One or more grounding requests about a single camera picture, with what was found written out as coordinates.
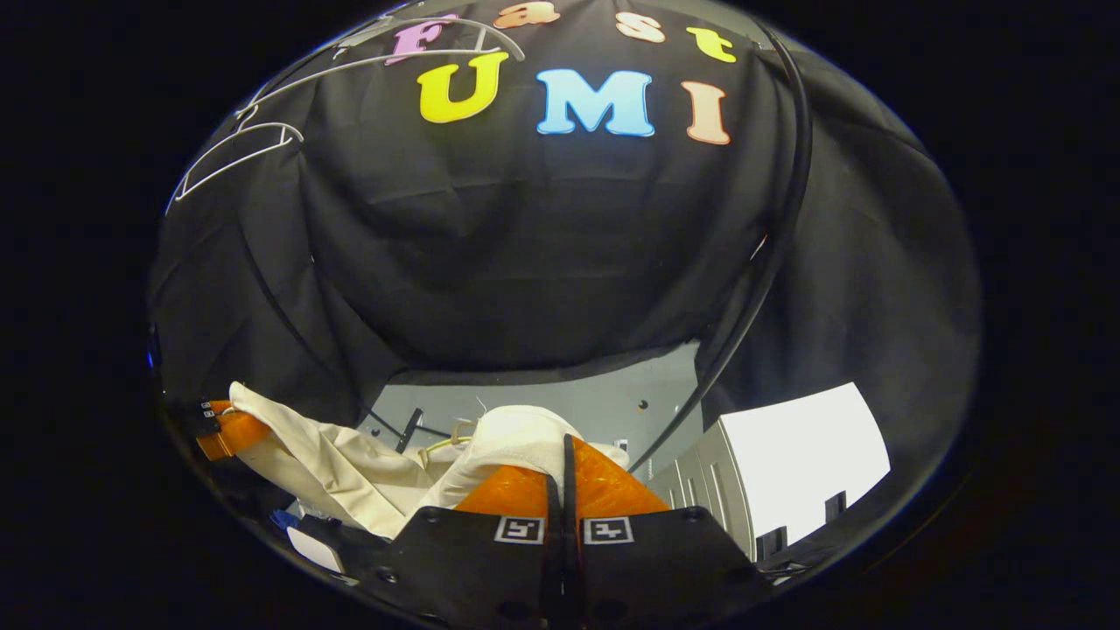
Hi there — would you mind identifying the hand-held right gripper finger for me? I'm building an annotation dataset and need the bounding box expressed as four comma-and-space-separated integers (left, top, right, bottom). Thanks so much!
568, 435, 774, 630
376, 435, 569, 630

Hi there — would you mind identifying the cream button shirt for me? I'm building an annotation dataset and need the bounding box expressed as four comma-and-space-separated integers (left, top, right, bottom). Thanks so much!
227, 381, 631, 541

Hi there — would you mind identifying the white laundry hamper yellow rim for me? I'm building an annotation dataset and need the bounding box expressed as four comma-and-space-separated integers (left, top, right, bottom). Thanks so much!
418, 416, 480, 469

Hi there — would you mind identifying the white hanger with taped hook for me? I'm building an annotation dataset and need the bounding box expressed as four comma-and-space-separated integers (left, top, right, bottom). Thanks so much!
234, 13, 528, 119

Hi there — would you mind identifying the white plastic clothes hanger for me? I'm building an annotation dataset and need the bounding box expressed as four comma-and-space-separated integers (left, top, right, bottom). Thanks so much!
164, 122, 305, 215

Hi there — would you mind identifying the black metal clothes rack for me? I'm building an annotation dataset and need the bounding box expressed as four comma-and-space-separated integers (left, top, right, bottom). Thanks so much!
236, 26, 816, 475

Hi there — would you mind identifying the white plastic cabinet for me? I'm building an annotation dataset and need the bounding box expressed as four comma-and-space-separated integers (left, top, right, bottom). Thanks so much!
646, 381, 893, 563

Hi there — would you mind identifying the black backdrop cloth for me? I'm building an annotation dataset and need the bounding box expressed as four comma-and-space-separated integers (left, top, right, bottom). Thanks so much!
147, 0, 983, 570

